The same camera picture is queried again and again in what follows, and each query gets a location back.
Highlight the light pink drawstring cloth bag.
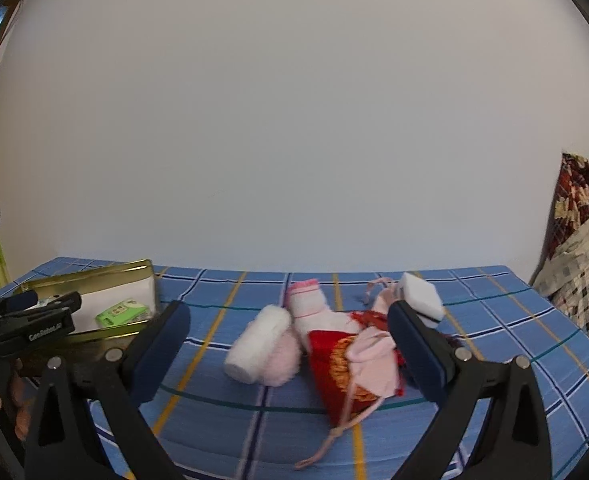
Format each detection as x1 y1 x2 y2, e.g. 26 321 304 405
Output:
294 276 408 470

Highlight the green tissue packet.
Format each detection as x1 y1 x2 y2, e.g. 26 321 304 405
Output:
95 298 151 329

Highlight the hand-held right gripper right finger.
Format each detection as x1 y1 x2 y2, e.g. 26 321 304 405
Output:
387 301 556 480

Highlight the blue plaid bed sheet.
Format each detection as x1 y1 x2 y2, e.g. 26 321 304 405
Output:
0 257 589 480

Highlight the red floral blanket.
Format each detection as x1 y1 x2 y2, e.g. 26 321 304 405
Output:
543 152 589 262

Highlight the white sock with pink trim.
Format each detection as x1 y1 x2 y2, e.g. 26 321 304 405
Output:
284 279 361 352

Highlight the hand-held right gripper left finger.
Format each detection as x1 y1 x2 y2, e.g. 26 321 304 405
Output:
23 300 191 480

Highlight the person's left hand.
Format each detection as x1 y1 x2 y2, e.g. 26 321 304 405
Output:
0 357 31 442

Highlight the red pouch with gold embroidery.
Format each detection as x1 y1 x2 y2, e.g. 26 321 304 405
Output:
307 310 401 419

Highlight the gold metal tin tray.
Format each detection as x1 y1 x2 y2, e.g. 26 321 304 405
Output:
13 258 161 348

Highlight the pink fluffy puff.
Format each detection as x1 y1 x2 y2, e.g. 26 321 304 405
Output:
258 331 303 388

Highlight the white sponge with black stripe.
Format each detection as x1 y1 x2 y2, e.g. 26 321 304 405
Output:
399 272 446 332

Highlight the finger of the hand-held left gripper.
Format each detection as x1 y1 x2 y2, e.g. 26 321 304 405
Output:
35 290 83 317
0 292 40 314

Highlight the checkered cloth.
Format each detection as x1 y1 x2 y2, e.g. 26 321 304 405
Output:
531 162 589 347

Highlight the white towel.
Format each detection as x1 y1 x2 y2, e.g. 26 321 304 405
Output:
224 304 293 384

